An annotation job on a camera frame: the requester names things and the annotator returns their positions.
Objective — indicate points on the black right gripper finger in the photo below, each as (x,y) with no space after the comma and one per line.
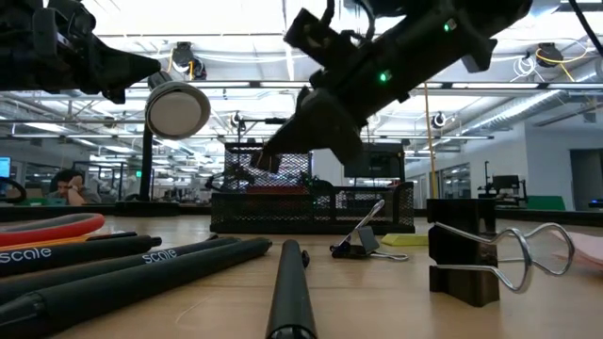
(267,162)
(325,127)

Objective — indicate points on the black mesh desk organizer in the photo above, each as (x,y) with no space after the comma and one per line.
(282,221)

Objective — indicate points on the small black binder clip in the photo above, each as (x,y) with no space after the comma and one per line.
(368,240)

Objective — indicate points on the yellow sticky note pad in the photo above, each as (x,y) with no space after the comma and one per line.
(405,240)

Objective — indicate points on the orange pencil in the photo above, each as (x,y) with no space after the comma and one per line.
(47,243)

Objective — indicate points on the large black binder clip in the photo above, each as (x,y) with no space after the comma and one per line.
(461,254)

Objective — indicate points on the pink sticky note pad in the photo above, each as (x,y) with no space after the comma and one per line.
(584,247)

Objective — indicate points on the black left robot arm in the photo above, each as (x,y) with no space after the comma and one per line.
(14,47)

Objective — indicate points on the black desk lamp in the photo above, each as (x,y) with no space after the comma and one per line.
(176,110)

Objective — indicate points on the seated person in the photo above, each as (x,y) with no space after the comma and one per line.
(70,190)

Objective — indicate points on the blue-lit computer monitor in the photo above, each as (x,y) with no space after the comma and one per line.
(4,167)

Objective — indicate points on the black curved background object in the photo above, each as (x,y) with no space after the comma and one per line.
(14,184)

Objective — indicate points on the background robot station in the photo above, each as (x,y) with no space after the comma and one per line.
(504,186)

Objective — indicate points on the green panel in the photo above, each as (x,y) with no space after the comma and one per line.
(546,203)

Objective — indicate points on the black wall screen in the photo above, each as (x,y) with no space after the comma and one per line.
(381,165)

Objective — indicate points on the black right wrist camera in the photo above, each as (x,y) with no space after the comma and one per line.
(320,37)

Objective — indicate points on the black table frame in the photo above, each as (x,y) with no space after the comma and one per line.
(47,212)

